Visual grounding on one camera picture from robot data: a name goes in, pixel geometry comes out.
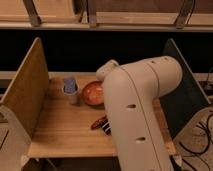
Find right dark side panel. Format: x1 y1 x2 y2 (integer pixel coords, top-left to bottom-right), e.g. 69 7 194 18
160 39 212 139

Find orange ceramic bowl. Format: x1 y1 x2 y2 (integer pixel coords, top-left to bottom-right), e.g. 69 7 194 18
82 81 103 106

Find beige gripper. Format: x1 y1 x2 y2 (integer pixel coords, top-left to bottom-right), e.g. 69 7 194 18
96 59 119 81

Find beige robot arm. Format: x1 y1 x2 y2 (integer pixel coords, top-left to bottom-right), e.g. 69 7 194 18
96 56 182 171

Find black white striped object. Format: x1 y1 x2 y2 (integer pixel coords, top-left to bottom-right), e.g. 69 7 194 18
102 122 111 135

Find left wooden side panel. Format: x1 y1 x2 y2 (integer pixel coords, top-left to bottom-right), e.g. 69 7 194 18
0 38 49 139

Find dark red spoon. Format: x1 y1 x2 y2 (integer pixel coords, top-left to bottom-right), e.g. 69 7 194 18
91 116 107 130

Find black cables on floor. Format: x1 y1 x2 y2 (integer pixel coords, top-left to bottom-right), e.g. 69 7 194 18
178 109 213 171

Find beige cup with blue cloth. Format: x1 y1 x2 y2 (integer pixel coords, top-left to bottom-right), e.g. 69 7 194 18
63 77 79 105

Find wooden shelf with brackets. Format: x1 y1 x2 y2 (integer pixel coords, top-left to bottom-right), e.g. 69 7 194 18
0 0 213 32

